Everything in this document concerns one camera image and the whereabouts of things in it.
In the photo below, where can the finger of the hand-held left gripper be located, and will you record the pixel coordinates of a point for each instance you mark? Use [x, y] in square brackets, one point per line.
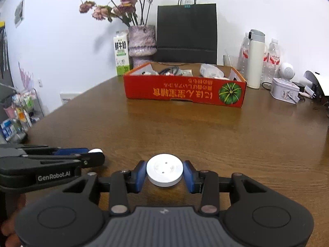
[72, 151]
[93, 159]

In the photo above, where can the red cardboard box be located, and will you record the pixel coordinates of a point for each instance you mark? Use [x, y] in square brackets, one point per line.
[180, 92]

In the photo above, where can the clear plastic water bottle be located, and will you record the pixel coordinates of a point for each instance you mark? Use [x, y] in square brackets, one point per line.
[243, 56]
[272, 61]

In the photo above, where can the white charger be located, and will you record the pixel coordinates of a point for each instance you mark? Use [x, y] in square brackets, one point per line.
[311, 92]

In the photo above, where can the white thermos bottle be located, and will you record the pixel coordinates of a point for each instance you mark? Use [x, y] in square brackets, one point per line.
[255, 59]

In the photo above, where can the black paper bag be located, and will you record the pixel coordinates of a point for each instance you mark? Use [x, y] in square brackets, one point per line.
[186, 30]

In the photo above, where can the wall photo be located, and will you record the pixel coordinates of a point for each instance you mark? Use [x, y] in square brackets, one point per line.
[19, 11]

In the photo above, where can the white round disc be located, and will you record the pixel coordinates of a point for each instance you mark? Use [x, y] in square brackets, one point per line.
[164, 169]

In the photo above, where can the clear glass cup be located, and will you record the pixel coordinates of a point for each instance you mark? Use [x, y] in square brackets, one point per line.
[231, 61]

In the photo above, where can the person's left hand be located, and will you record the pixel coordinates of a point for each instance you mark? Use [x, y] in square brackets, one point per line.
[9, 226]

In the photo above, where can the shelf of assorted packets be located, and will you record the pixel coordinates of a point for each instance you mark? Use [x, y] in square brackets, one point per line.
[18, 115]

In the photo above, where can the white wall socket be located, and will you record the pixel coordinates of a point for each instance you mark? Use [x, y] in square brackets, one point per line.
[40, 82]

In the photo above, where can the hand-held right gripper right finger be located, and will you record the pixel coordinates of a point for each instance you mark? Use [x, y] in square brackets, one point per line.
[189, 177]

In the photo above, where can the white and green milk carton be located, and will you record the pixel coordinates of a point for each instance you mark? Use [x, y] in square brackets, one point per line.
[121, 54]

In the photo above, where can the brown wooden desk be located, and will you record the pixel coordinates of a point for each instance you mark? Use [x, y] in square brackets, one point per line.
[205, 133]

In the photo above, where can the dried rose bouquet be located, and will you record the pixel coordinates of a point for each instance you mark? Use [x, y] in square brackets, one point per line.
[123, 0]

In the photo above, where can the white printed tin box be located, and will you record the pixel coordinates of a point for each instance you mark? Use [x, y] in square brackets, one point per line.
[284, 90]

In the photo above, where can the white curved paper sheet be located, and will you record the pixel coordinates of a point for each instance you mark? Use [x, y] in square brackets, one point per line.
[321, 82]

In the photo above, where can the green binder clip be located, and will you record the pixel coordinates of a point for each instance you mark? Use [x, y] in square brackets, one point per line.
[187, 5]

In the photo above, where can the purple ceramic vase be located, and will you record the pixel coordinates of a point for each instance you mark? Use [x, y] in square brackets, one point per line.
[142, 43]

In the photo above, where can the white round speaker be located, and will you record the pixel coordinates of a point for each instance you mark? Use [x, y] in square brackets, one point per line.
[287, 71]

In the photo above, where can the black power adapter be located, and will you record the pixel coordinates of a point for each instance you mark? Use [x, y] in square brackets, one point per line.
[298, 86]

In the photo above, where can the metal storage rack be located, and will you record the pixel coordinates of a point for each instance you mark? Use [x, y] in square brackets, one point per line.
[38, 108]

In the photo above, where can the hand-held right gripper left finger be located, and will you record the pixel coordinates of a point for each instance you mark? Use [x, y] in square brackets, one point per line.
[138, 176]

